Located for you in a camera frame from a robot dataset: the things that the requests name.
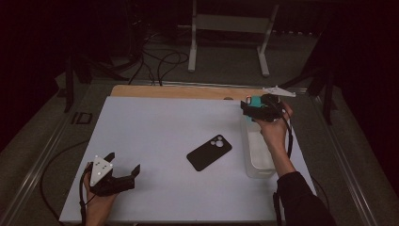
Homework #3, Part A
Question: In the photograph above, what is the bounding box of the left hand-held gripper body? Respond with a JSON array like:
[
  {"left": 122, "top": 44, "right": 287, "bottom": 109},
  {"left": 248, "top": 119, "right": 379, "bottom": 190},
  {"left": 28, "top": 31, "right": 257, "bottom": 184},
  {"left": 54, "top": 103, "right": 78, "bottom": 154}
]
[{"left": 88, "top": 154, "right": 136, "bottom": 198}]

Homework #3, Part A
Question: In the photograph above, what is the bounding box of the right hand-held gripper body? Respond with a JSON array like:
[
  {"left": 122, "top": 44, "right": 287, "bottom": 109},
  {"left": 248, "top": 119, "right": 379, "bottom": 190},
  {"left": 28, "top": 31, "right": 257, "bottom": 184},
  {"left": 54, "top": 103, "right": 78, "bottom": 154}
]
[{"left": 257, "top": 85, "right": 296, "bottom": 123}]

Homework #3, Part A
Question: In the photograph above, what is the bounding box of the iridescent teal phone case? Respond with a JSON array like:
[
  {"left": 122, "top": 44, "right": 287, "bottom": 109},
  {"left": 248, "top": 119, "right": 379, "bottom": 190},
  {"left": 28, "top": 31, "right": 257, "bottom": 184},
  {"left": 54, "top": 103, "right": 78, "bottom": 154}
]
[{"left": 245, "top": 95, "right": 263, "bottom": 122}]

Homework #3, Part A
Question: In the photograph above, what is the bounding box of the white plastic storage bin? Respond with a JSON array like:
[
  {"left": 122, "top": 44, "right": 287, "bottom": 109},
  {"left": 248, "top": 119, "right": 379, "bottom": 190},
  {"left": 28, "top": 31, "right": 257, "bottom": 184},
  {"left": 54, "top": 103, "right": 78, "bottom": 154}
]
[{"left": 240, "top": 114, "right": 279, "bottom": 179}]

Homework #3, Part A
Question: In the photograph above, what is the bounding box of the black phone case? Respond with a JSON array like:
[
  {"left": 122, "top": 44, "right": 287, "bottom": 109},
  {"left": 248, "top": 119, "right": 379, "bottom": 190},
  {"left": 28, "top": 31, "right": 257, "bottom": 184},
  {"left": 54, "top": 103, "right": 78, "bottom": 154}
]
[{"left": 185, "top": 134, "right": 233, "bottom": 172}]

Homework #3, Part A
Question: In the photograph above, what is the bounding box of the person's right hand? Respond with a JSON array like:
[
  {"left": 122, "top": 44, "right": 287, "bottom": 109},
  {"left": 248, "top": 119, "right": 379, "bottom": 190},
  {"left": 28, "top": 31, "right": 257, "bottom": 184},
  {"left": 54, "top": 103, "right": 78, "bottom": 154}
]
[{"left": 252, "top": 102, "right": 295, "bottom": 149}]

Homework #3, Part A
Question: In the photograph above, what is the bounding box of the person's left hand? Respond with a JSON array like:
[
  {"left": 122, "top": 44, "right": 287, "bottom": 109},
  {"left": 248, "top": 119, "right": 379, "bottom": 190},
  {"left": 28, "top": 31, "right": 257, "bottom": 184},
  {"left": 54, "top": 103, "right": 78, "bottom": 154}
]
[{"left": 83, "top": 161, "right": 119, "bottom": 226}]

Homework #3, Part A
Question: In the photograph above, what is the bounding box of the white table cover sheet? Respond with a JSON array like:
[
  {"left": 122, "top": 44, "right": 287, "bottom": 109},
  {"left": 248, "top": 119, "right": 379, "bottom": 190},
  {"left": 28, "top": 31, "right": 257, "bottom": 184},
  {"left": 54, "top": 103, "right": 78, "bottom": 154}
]
[{"left": 58, "top": 95, "right": 318, "bottom": 224}]

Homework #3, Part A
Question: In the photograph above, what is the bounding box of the black tripod stand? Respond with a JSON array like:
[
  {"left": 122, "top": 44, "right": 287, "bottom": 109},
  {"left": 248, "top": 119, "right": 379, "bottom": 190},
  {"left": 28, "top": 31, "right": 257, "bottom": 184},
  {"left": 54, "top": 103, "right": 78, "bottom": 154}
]
[
  {"left": 64, "top": 53, "right": 130, "bottom": 113},
  {"left": 272, "top": 67, "right": 338, "bottom": 125}
]

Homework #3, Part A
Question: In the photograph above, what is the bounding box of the white metal stand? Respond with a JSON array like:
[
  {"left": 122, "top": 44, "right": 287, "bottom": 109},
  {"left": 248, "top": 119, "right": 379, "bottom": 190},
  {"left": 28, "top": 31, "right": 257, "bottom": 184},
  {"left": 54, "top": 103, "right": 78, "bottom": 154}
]
[{"left": 187, "top": 0, "right": 280, "bottom": 78}]

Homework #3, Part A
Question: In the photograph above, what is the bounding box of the right hand-held gripper cable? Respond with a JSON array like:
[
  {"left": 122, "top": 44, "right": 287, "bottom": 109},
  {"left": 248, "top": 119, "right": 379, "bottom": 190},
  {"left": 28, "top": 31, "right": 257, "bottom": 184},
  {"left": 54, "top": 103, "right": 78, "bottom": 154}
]
[{"left": 272, "top": 103, "right": 329, "bottom": 226}]

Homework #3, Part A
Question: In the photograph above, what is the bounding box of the hand-held gripper cable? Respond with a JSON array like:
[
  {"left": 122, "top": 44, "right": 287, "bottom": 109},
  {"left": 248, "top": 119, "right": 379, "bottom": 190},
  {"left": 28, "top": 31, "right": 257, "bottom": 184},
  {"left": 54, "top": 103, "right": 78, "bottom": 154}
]
[
  {"left": 40, "top": 139, "right": 95, "bottom": 226},
  {"left": 272, "top": 103, "right": 329, "bottom": 226}
]

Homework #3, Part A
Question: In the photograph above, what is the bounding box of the black rectangular floor frame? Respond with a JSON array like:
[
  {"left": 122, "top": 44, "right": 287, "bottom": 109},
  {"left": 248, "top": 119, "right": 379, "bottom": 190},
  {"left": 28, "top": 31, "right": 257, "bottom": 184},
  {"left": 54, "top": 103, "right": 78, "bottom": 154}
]
[{"left": 71, "top": 111, "right": 93, "bottom": 125}]

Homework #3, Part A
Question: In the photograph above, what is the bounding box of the left hand-held gripper cable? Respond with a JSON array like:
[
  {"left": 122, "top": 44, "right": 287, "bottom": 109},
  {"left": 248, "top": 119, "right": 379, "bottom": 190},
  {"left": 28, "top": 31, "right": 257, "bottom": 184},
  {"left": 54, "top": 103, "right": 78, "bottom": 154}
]
[{"left": 40, "top": 139, "right": 95, "bottom": 226}]

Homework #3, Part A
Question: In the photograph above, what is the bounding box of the metal floor rail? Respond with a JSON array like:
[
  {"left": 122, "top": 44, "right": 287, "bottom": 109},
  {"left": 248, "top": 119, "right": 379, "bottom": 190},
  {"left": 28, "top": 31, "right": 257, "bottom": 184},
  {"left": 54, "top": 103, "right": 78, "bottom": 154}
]
[
  {"left": 0, "top": 83, "right": 92, "bottom": 226},
  {"left": 309, "top": 93, "right": 377, "bottom": 226}
]

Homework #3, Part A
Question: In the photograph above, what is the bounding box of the black floor cable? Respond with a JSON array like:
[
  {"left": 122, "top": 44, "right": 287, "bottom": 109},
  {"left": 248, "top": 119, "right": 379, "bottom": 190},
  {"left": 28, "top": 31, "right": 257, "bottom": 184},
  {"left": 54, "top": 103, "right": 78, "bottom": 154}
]
[{"left": 128, "top": 46, "right": 190, "bottom": 87}]

